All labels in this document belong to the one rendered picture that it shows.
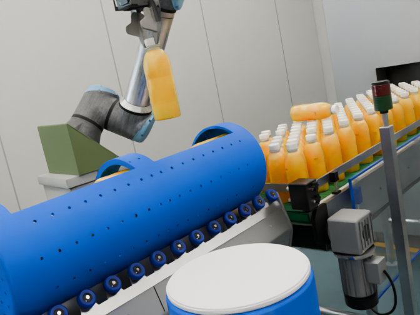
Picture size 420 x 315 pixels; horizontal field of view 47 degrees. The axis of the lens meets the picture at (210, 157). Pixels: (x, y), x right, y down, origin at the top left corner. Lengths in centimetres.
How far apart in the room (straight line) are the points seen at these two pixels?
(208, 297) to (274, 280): 12
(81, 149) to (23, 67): 227
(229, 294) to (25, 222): 46
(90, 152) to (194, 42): 324
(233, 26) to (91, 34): 172
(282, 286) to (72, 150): 135
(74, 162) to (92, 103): 30
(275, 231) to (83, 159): 86
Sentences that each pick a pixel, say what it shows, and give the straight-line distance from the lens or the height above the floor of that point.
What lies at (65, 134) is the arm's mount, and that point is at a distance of 207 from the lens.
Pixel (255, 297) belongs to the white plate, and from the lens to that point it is 86.
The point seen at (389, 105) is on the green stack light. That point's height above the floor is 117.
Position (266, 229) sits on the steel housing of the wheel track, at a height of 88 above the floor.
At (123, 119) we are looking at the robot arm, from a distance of 217.
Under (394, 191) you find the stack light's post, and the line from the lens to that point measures 187.
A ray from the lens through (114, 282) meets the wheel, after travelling 124.
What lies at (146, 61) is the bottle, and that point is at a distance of 129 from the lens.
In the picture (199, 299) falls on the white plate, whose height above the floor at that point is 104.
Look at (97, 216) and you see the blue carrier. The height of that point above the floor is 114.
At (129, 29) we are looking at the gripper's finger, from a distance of 132.
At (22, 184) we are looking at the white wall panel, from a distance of 422.
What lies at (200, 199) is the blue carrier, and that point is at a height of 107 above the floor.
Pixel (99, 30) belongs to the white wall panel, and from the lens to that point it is 460.
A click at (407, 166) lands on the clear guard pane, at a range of 224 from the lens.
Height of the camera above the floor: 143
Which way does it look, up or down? 10 degrees down
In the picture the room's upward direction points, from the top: 11 degrees counter-clockwise
